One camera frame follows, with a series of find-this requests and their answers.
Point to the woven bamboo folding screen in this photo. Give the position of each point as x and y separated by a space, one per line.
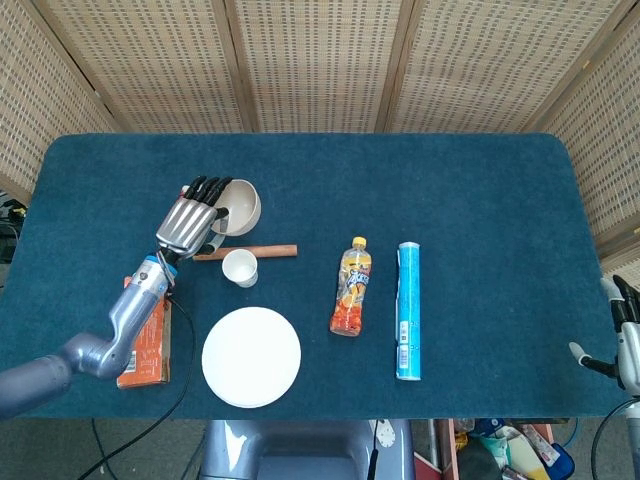
320 65

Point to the small off-white bowl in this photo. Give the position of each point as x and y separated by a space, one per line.
245 210

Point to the black equipment with yellow tag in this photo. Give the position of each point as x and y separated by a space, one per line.
10 220

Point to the blue cling film roll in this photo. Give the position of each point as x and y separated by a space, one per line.
409 310

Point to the white paper cup green print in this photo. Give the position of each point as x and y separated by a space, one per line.
240 266

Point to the brown wooden rolling pin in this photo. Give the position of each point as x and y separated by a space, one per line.
280 251

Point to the large white paper plate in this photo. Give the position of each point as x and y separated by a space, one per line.
251 357

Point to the teal table cloth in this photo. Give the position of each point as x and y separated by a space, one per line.
475 200

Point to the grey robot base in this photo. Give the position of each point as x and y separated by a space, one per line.
305 455

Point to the orange drink plastic bottle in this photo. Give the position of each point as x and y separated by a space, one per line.
352 295

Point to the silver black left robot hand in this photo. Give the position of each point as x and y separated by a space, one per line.
185 225

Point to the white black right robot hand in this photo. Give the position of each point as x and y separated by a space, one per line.
630 340

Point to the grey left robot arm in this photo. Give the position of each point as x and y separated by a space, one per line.
130 310

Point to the orange cardboard snack box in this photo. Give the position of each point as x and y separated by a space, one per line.
150 350

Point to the red storage crate with clutter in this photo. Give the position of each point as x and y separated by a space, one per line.
450 450

